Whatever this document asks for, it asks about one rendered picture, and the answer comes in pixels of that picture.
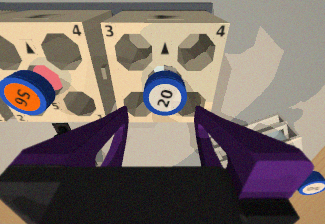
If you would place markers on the white tube rack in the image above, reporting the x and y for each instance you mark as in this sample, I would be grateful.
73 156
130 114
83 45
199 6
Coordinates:
265 126

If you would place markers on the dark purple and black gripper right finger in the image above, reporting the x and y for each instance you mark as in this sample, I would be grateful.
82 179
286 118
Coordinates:
260 166

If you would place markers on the grey flat mat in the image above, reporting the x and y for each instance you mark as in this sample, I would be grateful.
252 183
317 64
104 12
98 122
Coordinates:
273 62

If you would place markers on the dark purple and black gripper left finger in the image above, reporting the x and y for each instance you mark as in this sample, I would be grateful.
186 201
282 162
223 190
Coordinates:
79 147

